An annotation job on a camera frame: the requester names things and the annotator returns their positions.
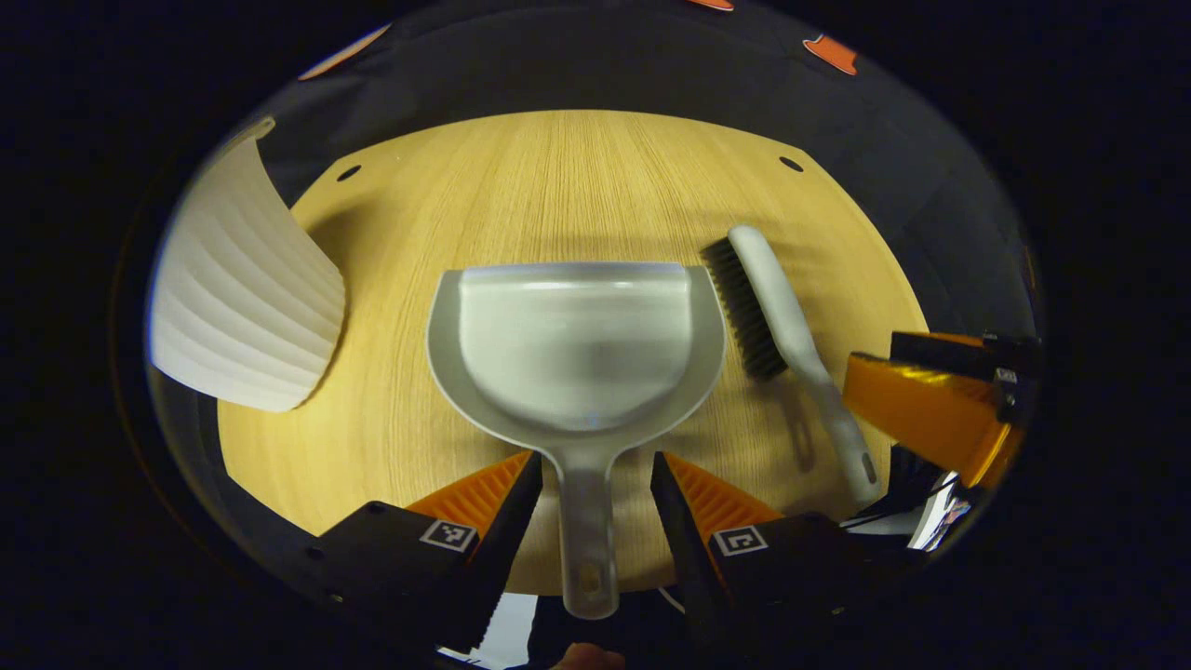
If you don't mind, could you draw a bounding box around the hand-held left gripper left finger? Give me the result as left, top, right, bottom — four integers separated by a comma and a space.
307, 450, 546, 654

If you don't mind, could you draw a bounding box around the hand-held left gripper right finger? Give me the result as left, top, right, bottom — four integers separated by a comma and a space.
649, 451, 896, 645

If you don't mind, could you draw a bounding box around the small grey broom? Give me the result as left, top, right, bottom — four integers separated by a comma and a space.
700, 224, 882, 509

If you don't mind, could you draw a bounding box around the grey plastic dustpan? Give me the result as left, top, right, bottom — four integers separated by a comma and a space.
426, 261, 727, 621

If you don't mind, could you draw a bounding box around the white ribbed garbage bin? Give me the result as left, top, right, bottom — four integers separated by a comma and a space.
149, 116, 348, 414

